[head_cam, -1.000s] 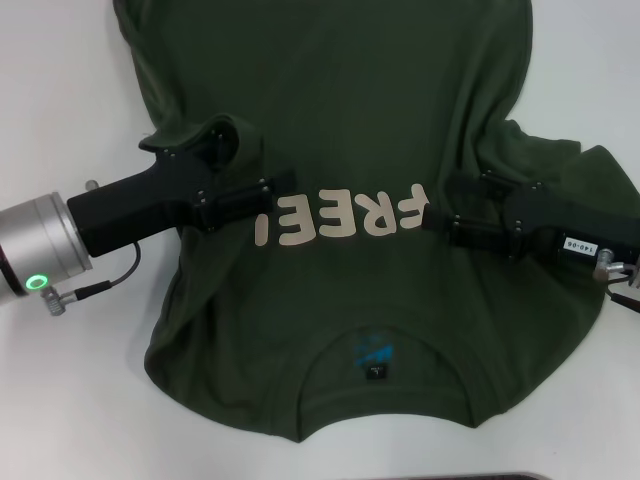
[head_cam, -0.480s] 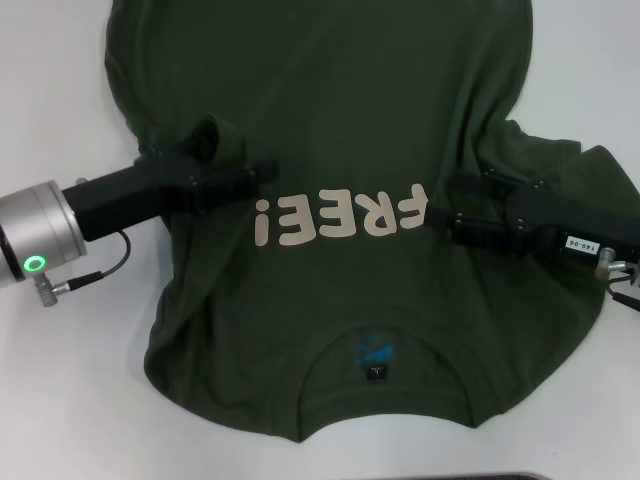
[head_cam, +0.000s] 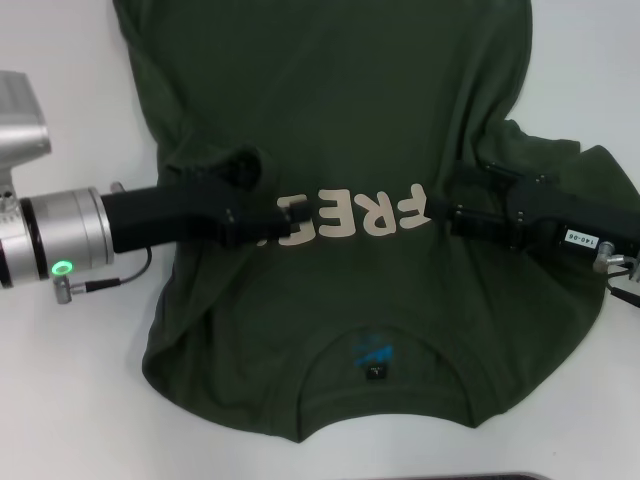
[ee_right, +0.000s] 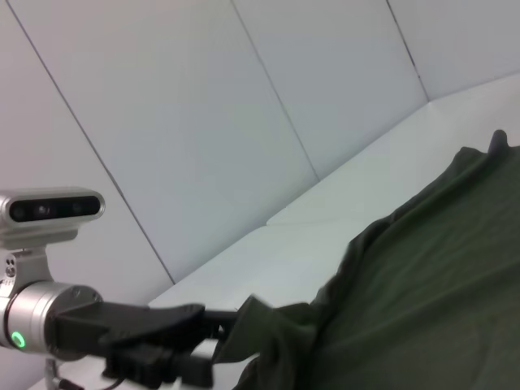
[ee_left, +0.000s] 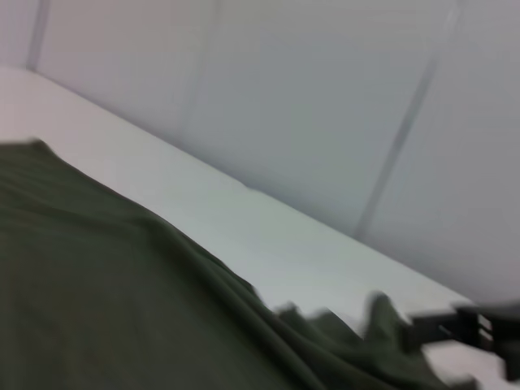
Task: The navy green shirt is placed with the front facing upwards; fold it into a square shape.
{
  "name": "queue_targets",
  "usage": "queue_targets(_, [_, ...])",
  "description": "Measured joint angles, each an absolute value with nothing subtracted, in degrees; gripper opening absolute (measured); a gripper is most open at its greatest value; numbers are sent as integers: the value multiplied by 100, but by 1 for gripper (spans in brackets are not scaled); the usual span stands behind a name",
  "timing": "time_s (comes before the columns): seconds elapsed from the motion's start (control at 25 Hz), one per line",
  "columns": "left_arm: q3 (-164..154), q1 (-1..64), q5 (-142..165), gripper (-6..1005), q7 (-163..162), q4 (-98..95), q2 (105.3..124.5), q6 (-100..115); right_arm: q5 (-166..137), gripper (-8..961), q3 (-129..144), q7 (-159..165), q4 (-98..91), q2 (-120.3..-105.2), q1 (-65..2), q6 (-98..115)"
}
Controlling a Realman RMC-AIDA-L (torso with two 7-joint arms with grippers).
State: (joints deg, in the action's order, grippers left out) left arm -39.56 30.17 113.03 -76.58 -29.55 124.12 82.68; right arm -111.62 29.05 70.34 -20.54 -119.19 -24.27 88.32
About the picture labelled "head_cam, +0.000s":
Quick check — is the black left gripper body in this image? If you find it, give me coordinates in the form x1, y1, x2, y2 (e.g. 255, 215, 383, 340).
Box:
98, 184, 237, 257

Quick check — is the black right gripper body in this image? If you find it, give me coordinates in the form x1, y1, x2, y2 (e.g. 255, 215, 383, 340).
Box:
507, 175, 640, 251

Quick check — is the dark green FREE T-shirt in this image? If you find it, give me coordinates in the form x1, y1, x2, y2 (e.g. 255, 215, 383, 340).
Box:
112, 0, 640, 446

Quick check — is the right arm connector cable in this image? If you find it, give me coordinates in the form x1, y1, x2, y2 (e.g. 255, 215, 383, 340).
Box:
592, 240, 640, 307

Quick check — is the arm connector cable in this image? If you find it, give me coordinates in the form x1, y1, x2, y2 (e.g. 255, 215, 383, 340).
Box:
51, 248, 154, 305
592, 240, 640, 307

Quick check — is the left arm connector cable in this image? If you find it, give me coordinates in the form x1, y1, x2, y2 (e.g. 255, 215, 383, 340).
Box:
51, 248, 154, 305

